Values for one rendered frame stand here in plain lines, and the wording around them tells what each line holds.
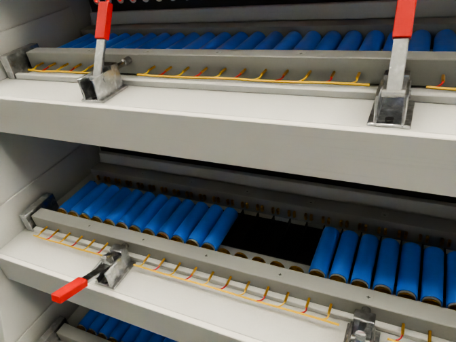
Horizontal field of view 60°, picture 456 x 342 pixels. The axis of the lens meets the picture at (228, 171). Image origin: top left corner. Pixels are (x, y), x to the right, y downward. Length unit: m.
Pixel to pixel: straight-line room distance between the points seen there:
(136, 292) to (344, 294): 0.21
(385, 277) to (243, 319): 0.14
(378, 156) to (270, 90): 0.11
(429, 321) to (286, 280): 0.12
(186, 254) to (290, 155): 0.18
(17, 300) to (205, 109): 0.42
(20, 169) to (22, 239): 0.09
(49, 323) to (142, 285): 0.27
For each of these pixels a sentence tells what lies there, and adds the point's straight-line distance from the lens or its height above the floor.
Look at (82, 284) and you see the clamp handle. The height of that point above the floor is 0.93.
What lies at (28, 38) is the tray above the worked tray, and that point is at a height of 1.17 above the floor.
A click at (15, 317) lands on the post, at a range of 0.65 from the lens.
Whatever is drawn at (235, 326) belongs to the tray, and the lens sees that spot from 0.40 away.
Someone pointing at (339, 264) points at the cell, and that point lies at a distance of 0.41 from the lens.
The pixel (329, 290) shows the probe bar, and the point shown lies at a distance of 0.39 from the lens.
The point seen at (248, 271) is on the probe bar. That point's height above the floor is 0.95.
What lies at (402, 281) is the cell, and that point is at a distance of 0.41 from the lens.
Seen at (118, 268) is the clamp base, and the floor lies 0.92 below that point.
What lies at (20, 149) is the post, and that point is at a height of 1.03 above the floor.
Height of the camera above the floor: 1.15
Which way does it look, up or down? 15 degrees down
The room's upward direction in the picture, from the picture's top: 1 degrees clockwise
